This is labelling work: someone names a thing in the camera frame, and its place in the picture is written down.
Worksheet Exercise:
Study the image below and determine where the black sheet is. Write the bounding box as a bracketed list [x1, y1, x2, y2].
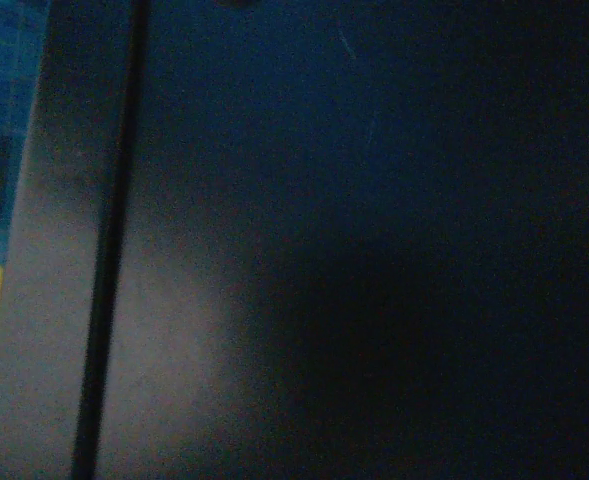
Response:
[0, 0, 589, 480]

